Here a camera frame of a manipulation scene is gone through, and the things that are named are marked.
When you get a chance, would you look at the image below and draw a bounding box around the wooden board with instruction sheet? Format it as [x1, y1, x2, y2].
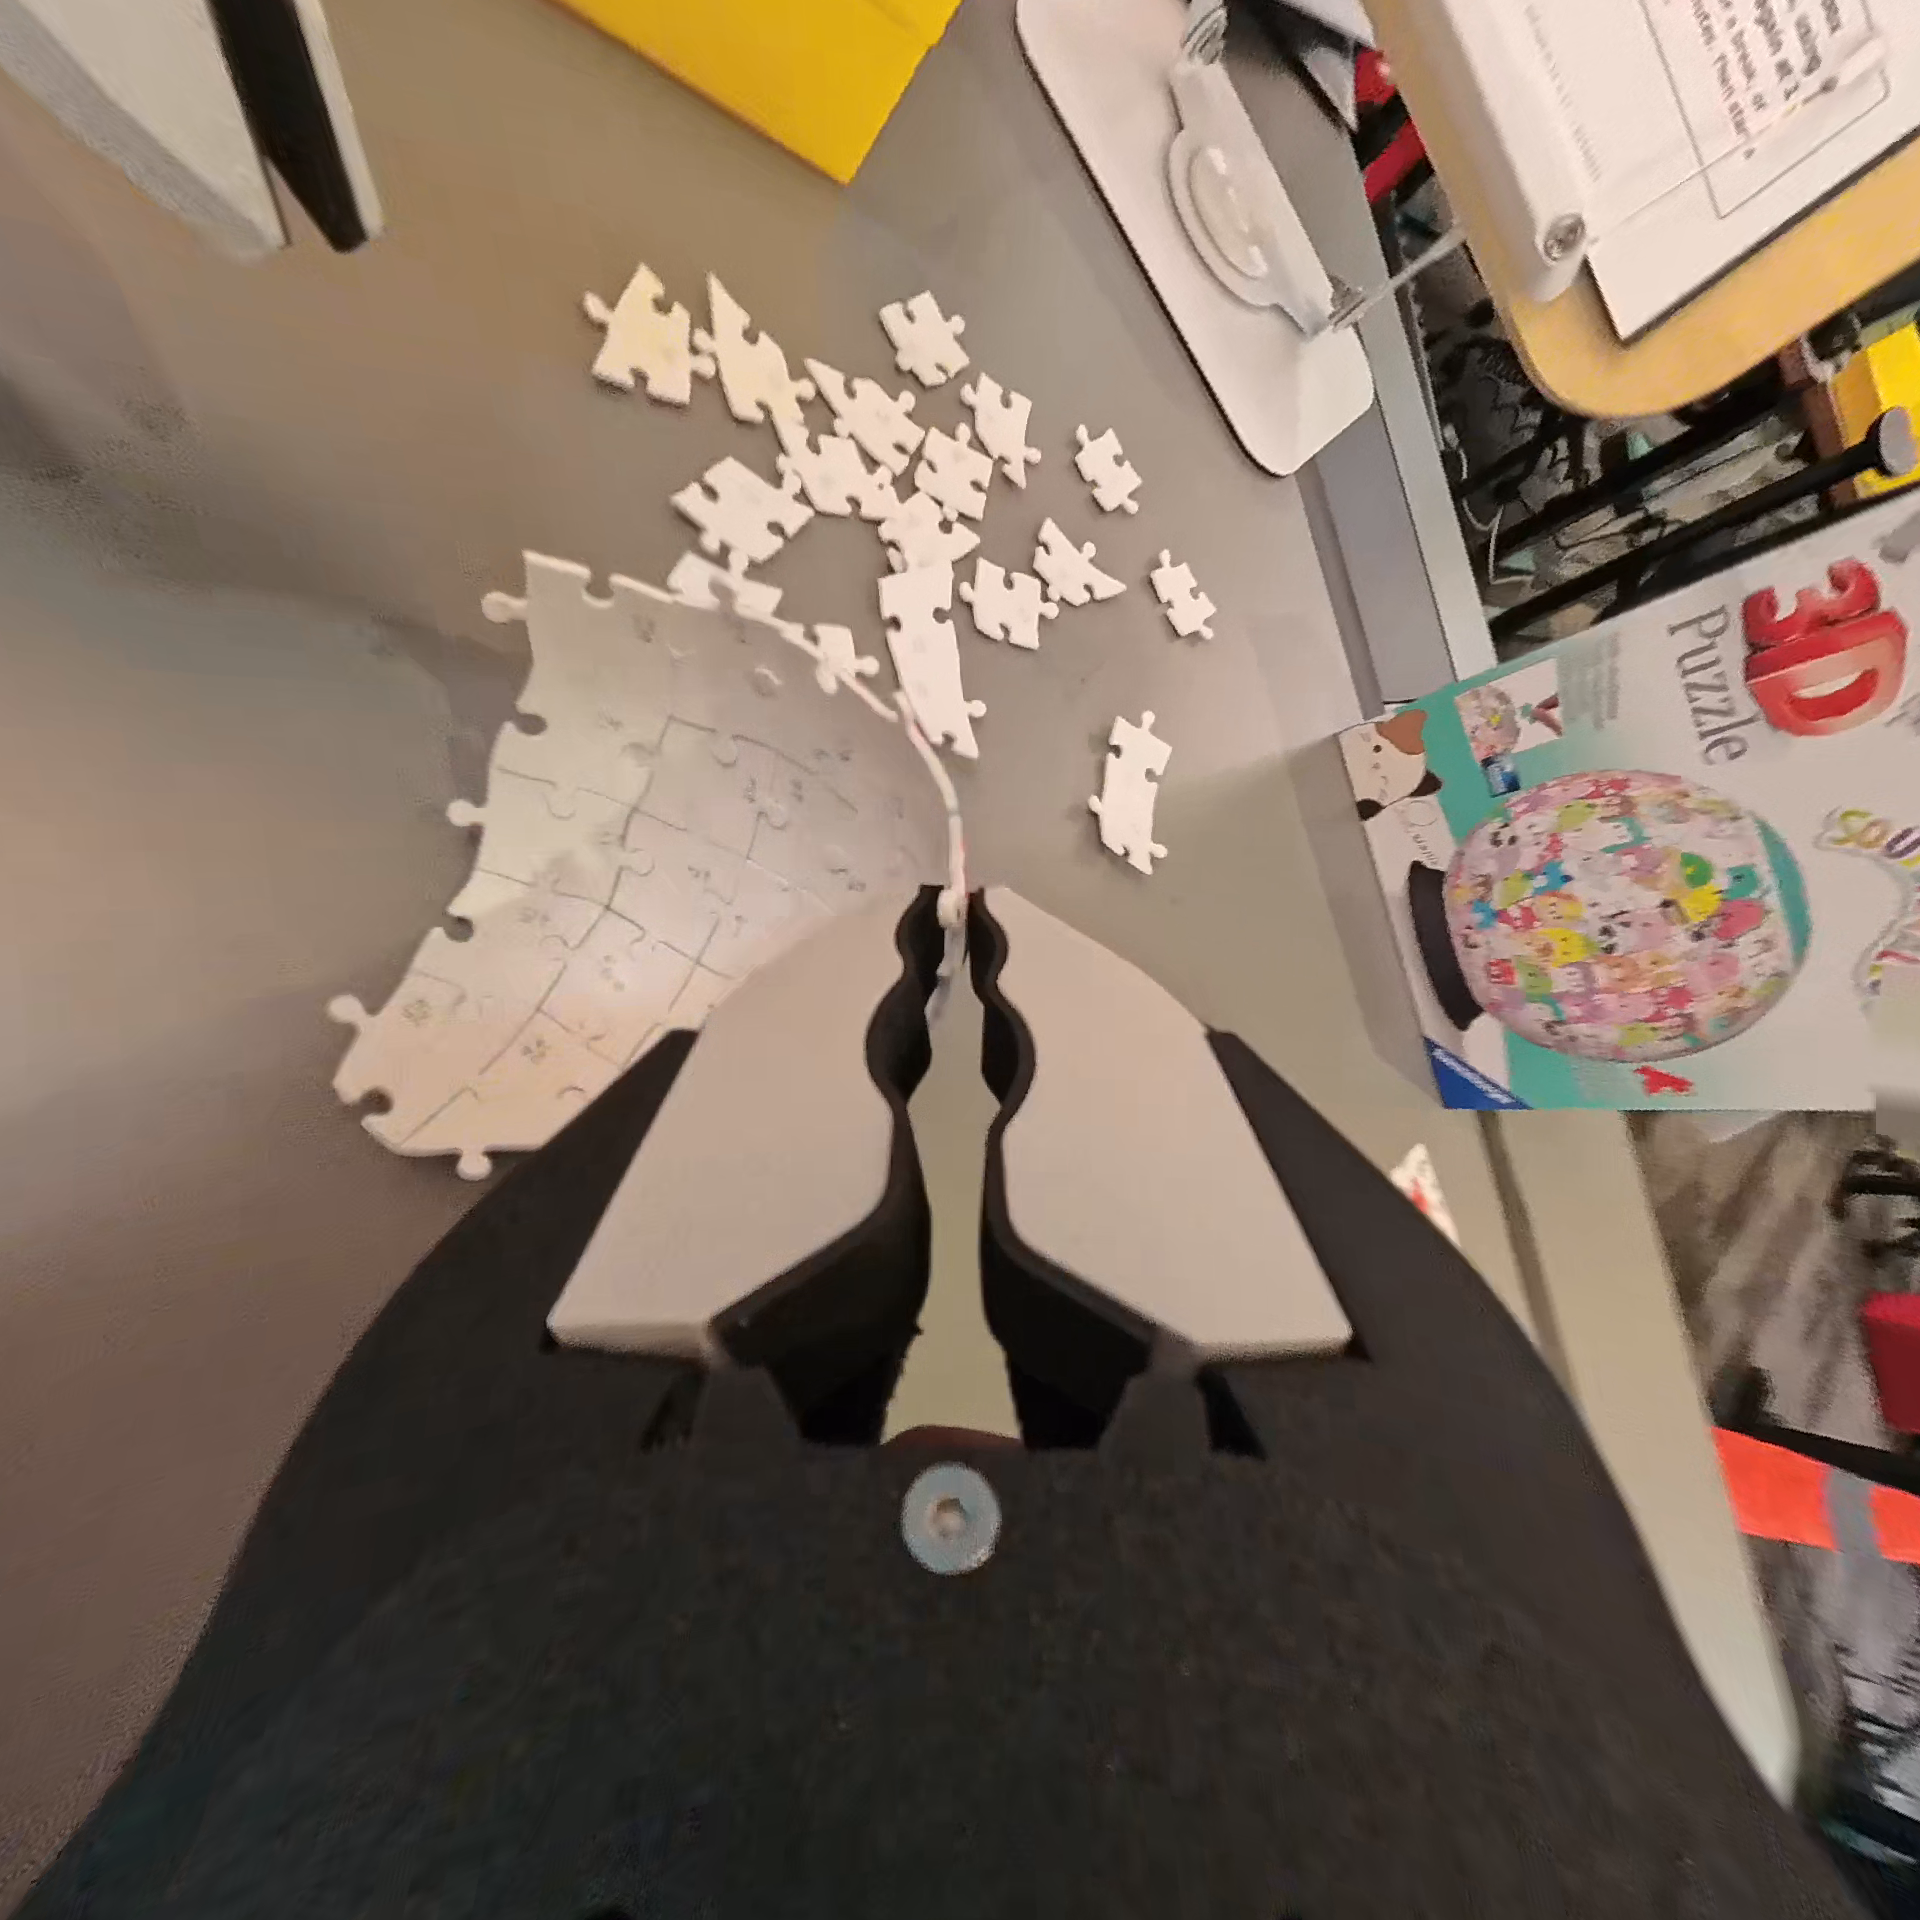
[1361, 0, 1920, 422]

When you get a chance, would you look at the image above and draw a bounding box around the colourful printed box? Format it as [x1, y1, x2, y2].
[1339, 495, 1920, 1115]

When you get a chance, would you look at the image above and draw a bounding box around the group of puzzle pieces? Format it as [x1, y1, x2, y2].
[582, 263, 1219, 880]

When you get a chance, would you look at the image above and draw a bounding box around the orange grey striped cone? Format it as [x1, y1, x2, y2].
[1710, 1423, 1920, 1566]

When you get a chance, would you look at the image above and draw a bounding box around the partly built puzzle ball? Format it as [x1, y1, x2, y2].
[327, 550, 991, 1181]

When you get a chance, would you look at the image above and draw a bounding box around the yellow box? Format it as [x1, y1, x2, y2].
[551, 0, 965, 184]

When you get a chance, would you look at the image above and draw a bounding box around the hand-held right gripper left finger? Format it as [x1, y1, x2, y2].
[545, 884, 953, 1448]

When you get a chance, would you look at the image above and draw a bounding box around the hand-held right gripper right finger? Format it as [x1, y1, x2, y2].
[969, 884, 1354, 1448]

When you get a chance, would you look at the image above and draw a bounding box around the white flat stand base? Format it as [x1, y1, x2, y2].
[1017, 0, 1375, 480]

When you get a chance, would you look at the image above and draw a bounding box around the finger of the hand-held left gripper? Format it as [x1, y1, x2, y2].
[209, 0, 385, 253]
[0, 0, 289, 266]

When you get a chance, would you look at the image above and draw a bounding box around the small yellow block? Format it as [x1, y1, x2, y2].
[1826, 323, 1920, 485]

